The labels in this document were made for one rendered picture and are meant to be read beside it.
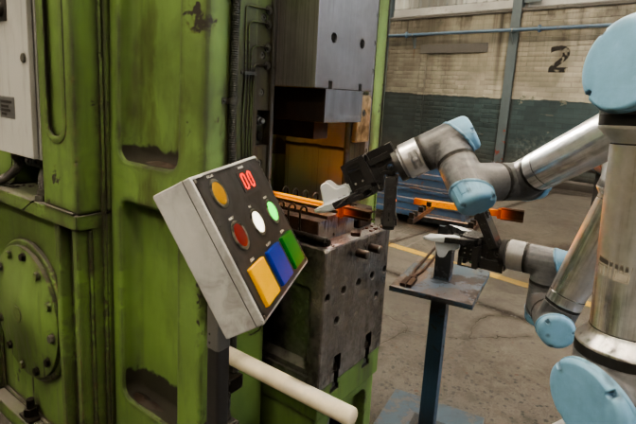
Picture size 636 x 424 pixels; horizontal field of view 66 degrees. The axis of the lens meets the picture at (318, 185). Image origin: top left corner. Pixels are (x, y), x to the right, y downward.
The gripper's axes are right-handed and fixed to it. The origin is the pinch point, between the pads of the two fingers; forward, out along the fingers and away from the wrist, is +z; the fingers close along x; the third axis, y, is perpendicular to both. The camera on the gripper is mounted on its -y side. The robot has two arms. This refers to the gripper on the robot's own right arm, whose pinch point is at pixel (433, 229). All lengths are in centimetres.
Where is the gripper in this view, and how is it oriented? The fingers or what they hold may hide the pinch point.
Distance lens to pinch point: 139.3
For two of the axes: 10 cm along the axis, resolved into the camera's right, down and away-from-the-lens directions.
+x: 5.9, -1.2, 8.0
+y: -0.5, 9.8, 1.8
